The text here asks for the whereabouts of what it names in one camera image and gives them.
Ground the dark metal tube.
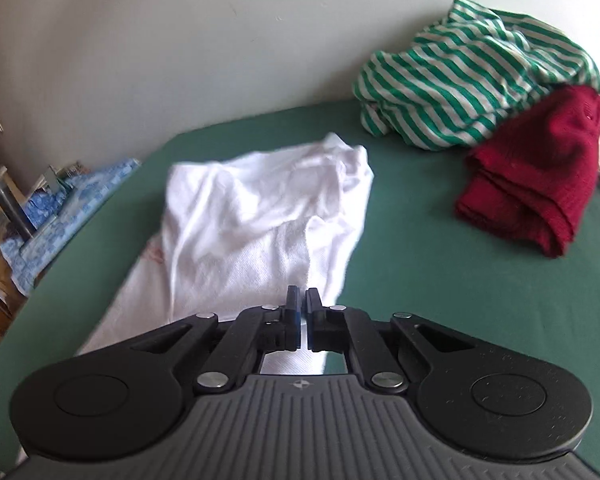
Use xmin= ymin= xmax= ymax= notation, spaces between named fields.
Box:
xmin=0 ymin=182 xmax=36 ymax=240

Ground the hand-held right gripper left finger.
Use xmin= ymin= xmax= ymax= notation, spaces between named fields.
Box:
xmin=130 ymin=285 xmax=303 ymax=395

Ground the green white striped shirt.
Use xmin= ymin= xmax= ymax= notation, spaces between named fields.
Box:
xmin=352 ymin=0 xmax=600 ymax=152

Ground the dark red knit sweater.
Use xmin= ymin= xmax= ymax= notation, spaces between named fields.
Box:
xmin=454 ymin=85 xmax=600 ymax=259

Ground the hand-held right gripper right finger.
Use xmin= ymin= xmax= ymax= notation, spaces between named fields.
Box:
xmin=305 ymin=287 xmax=473 ymax=395

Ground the blue patterned cloth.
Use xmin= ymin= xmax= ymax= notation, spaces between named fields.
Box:
xmin=0 ymin=157 xmax=142 ymax=297

